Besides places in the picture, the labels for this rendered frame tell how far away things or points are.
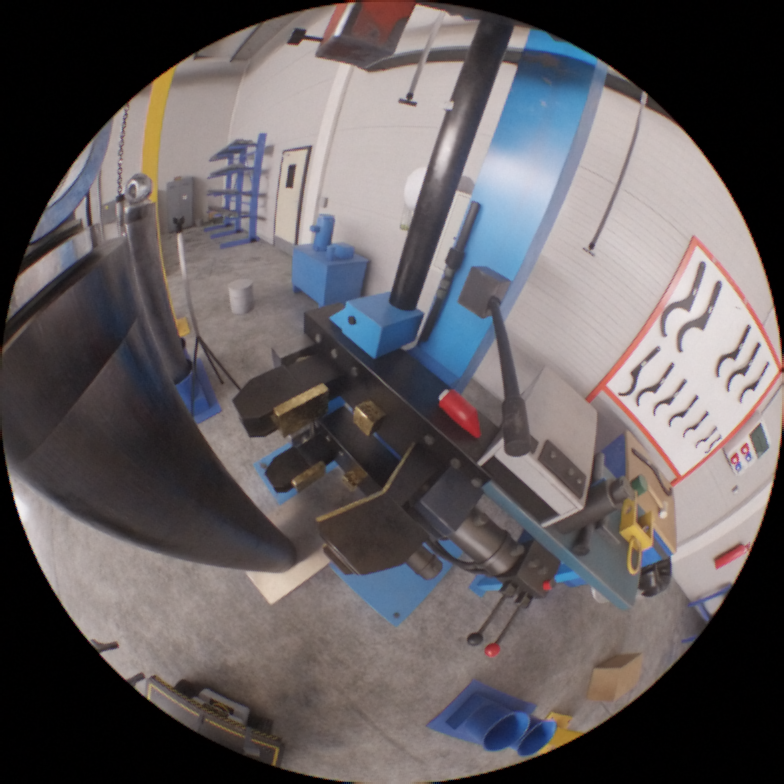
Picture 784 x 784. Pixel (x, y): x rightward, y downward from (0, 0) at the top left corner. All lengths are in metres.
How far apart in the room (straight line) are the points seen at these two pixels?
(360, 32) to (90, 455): 0.58
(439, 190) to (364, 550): 0.78
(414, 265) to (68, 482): 0.70
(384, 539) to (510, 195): 0.77
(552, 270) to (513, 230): 1.60
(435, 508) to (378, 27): 0.90
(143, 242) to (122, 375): 1.30
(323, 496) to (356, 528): 0.92
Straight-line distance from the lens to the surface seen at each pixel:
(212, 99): 11.48
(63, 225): 0.25
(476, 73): 0.74
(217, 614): 1.66
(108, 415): 0.21
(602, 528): 0.80
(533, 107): 0.72
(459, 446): 0.56
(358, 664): 1.61
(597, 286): 2.19
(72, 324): 0.18
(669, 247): 2.33
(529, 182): 0.63
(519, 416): 0.24
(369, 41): 0.52
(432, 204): 0.63
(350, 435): 1.05
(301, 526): 1.37
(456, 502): 0.56
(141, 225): 1.47
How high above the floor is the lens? 1.50
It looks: 45 degrees down
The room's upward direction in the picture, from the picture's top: 20 degrees clockwise
